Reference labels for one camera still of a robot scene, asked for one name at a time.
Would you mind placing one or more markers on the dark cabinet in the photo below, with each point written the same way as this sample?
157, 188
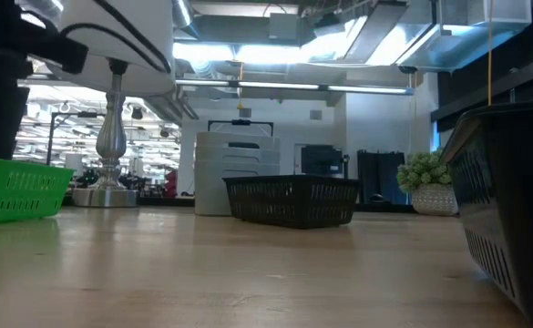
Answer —
380, 177

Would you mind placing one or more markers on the white plastic basket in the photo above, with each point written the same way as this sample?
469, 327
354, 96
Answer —
229, 156
209, 191

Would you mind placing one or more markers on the silver ventilation duct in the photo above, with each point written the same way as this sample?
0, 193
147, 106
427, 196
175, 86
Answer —
466, 36

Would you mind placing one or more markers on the black monitor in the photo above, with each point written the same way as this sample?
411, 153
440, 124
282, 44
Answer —
321, 159

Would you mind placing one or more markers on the green plant in white pot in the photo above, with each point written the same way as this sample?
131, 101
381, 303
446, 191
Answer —
423, 175

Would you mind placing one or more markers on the black table frame rail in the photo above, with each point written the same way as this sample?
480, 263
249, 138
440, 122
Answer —
384, 207

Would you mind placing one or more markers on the green plastic basket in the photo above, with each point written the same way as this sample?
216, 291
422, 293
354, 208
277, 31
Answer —
20, 191

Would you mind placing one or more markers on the black plastic basket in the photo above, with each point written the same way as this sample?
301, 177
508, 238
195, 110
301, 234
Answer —
293, 202
512, 191

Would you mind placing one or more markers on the red background object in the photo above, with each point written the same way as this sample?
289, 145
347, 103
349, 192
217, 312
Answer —
171, 182

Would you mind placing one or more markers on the white shade silver table lamp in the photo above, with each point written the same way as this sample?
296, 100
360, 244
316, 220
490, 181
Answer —
111, 136

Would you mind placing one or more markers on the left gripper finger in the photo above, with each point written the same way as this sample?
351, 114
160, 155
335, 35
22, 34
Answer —
2, 127

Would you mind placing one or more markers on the black background stand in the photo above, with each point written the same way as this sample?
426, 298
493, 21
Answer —
86, 114

